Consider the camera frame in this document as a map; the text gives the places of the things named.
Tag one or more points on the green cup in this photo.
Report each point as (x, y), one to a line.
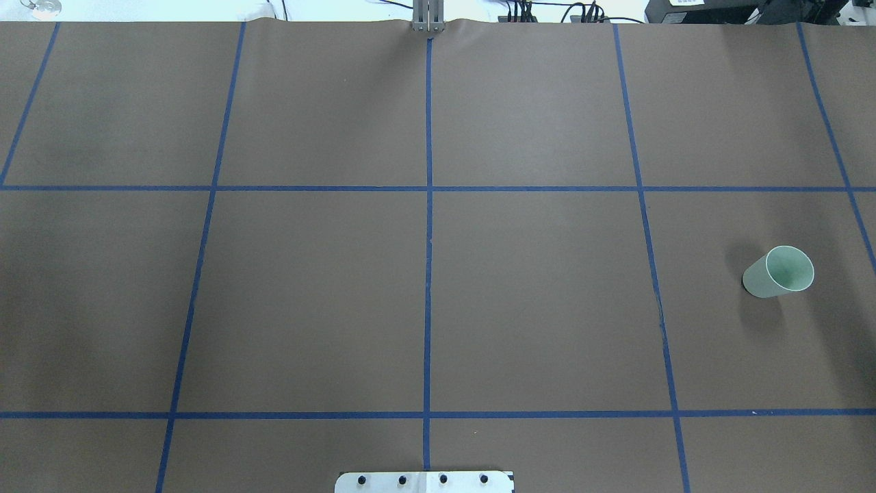
(783, 270)

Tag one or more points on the aluminium frame post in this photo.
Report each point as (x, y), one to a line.
(428, 16)

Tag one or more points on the clear tape roll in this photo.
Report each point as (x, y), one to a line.
(43, 9)

